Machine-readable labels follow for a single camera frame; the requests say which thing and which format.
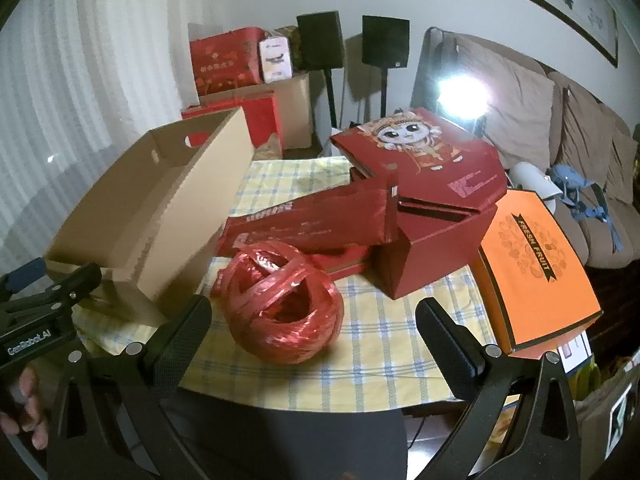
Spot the red gift box with handle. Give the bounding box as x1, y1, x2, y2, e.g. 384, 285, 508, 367
181, 91, 285, 158

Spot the red gold-print gift box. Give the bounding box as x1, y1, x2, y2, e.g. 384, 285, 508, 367
189, 26, 268, 97

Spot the red cartoon print box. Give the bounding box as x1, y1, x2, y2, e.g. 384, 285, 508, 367
330, 106, 508, 213

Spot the shiny red foil bag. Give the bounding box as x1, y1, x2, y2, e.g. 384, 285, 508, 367
210, 241, 346, 366

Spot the dark red cube gift box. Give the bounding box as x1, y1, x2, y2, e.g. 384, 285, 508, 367
372, 199, 498, 301

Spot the white cylinder appliance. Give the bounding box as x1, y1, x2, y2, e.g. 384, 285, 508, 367
509, 161, 559, 212

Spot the blue toy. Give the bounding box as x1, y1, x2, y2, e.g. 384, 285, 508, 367
545, 162, 623, 253

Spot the black speaker stand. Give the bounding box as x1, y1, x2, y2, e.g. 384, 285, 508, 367
324, 69, 338, 137
379, 66, 391, 118

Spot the brown cardboard box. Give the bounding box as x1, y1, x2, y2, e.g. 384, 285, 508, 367
45, 106, 256, 328

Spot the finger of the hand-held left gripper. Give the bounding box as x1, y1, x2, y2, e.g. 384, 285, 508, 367
0, 257, 48, 306
10, 262, 103, 322

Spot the orange fruit box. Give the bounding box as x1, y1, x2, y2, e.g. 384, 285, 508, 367
472, 190, 603, 361

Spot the red gift carton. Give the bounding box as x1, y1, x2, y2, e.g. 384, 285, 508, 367
215, 172, 401, 282

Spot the bright lamp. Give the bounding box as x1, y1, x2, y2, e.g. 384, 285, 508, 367
434, 71, 490, 133

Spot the large brown carton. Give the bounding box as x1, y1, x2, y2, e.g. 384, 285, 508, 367
200, 71, 313, 151

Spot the small white box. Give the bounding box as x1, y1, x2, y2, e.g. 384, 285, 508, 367
258, 36, 293, 82

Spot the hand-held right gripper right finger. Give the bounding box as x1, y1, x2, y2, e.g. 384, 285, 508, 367
415, 297, 583, 480

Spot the yellow checked tablecloth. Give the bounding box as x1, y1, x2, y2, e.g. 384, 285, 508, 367
75, 157, 506, 411

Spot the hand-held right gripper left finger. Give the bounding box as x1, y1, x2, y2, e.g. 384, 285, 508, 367
47, 294, 213, 480

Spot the person's left hand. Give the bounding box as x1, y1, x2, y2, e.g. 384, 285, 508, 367
0, 364, 52, 452

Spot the beige sofa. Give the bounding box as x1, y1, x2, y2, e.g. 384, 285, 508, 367
410, 26, 640, 271

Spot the white curtain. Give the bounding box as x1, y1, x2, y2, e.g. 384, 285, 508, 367
0, 0, 211, 271

